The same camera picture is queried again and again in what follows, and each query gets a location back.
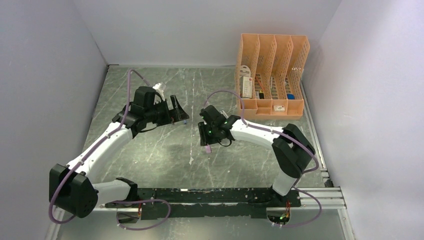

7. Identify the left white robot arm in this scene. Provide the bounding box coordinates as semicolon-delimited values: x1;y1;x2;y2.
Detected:
49;85;190;218

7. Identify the white packaged item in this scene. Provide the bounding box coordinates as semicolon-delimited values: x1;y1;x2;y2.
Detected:
239;65;253;99

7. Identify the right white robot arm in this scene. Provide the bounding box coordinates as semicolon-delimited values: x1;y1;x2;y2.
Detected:
198;105;316;207

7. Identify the blue round item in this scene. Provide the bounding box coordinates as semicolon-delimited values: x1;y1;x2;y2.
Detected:
287;94;296;100

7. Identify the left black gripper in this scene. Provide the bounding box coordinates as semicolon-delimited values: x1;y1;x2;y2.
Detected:
144;94;189;127

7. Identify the orange plastic file organizer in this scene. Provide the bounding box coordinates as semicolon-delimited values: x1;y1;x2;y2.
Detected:
234;33;310;120

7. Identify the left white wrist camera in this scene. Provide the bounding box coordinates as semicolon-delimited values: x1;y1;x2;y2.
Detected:
152;82;166;98

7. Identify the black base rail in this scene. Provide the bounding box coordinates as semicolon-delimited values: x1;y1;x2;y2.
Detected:
105;187;301;220

